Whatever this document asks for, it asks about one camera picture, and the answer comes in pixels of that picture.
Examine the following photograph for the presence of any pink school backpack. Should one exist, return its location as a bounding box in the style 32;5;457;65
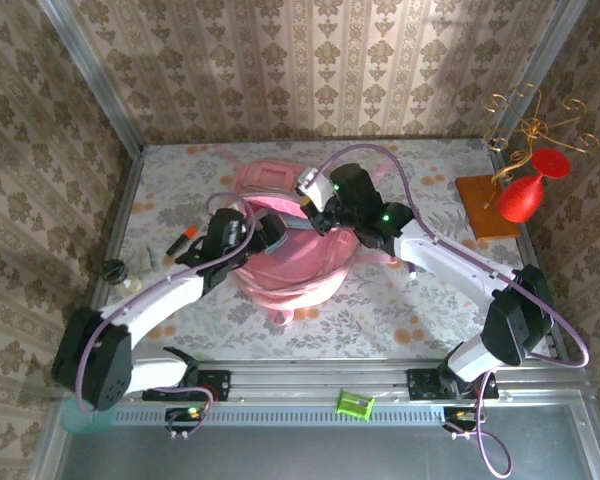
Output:
217;144;406;326

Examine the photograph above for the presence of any black marker with orange cap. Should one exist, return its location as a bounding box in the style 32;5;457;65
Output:
166;225;199;255

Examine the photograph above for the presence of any glass bottle with black cap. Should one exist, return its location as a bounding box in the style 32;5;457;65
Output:
102;259;144;296

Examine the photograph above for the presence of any floral table cover sheet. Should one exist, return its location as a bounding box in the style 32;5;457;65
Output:
92;139;554;361

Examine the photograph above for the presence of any wooden base board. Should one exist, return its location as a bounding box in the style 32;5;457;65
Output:
454;174;525;242

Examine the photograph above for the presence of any red plastic goblet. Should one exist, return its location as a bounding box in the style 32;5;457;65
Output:
496;147;572;224

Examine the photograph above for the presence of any green packet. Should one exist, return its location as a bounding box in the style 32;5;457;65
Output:
334;388;376;422

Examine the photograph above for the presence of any grey metal shelf plate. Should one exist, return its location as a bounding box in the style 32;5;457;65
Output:
29;403;600;480

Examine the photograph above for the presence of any teal plastic cup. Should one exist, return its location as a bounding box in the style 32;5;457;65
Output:
59;397;116;435

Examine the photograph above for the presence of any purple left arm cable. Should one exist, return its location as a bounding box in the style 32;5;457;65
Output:
74;192;257;441

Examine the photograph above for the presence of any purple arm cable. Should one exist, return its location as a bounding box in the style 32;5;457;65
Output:
324;142;591;479
74;192;257;441

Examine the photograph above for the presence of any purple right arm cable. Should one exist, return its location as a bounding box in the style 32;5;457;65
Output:
324;142;591;479

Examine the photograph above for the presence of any aluminium table side rail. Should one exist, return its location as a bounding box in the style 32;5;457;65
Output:
487;142;570;362
73;148;145;365

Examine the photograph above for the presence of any aluminium front rail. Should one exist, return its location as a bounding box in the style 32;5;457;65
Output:
54;358;592;404

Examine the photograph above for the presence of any grey slotted cable duct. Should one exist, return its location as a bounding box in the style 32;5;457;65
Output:
110;404;449;427

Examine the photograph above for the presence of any gold wire stand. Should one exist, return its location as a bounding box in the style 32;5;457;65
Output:
482;82;600;211

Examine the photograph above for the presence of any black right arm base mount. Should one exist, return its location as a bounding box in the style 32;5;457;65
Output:
406;367;496;401

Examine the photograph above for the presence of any aluminium corner post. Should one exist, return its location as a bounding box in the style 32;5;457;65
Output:
488;0;589;151
37;0;145;157

